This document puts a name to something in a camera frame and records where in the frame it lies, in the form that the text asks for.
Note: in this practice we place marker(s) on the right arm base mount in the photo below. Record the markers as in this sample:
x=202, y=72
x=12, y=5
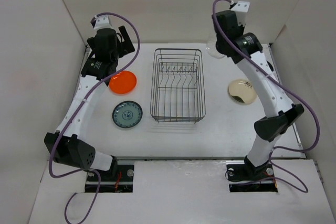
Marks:
x=242, y=181

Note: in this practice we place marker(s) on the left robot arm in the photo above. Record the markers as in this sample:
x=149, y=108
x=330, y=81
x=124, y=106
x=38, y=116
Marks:
x=67, y=145

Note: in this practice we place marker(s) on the clear glass plate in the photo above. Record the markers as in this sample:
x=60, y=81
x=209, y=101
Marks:
x=212, y=50

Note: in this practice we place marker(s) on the orange plate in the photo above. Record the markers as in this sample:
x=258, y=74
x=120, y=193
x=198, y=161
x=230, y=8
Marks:
x=123, y=83

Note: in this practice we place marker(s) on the black plate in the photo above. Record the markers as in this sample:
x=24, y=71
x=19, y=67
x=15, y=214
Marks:
x=270, y=66

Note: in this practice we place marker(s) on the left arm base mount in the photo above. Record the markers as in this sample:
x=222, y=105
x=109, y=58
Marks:
x=120, y=182

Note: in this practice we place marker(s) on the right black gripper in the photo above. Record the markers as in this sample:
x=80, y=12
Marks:
x=242, y=28

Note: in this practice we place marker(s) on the grey wire dish rack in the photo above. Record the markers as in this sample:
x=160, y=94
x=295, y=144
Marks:
x=177, y=88

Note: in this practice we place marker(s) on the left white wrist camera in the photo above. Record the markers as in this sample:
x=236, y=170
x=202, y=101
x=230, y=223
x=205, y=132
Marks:
x=101, y=22

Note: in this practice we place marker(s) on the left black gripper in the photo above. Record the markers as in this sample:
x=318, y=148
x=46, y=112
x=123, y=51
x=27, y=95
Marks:
x=125, y=47

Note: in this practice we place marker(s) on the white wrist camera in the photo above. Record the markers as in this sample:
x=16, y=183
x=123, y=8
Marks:
x=241, y=9
x=101, y=22

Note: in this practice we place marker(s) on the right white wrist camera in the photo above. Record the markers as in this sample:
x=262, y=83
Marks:
x=241, y=9

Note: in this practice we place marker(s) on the blue patterned plate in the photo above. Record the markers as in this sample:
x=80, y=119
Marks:
x=127, y=114

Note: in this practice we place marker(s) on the cream floral plate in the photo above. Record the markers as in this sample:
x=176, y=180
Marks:
x=242, y=91

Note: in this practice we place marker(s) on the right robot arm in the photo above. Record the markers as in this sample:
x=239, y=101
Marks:
x=247, y=54

